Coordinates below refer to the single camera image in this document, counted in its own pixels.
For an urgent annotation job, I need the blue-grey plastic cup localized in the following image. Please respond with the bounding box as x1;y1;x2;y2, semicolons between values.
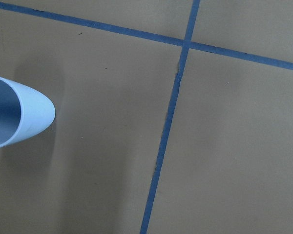
0;77;56;148

